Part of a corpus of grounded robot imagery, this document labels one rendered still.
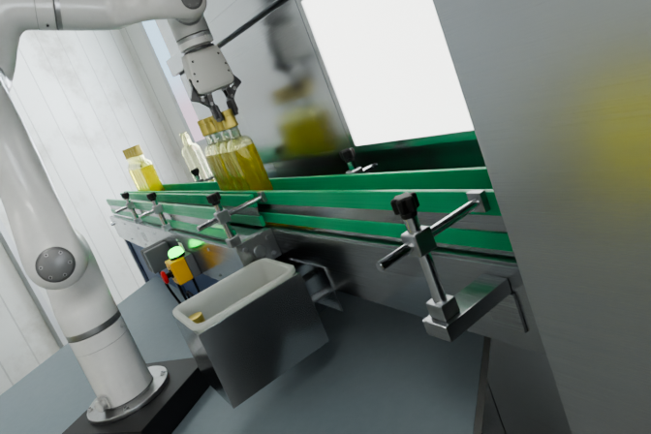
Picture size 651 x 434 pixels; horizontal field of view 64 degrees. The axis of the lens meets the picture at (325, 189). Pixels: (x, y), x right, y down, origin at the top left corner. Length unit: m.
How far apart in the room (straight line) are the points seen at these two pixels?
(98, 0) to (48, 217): 0.46
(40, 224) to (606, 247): 1.05
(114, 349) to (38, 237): 0.29
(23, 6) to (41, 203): 0.40
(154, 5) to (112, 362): 0.77
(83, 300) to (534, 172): 1.06
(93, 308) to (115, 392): 0.19
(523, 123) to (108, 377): 1.10
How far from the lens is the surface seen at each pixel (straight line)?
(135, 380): 1.30
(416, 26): 0.87
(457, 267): 0.72
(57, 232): 1.18
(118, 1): 1.25
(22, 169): 1.22
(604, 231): 0.33
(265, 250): 1.18
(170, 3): 1.20
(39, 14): 1.26
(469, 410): 0.94
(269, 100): 1.34
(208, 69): 1.28
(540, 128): 0.32
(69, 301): 1.28
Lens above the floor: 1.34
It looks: 12 degrees down
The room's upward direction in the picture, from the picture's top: 22 degrees counter-clockwise
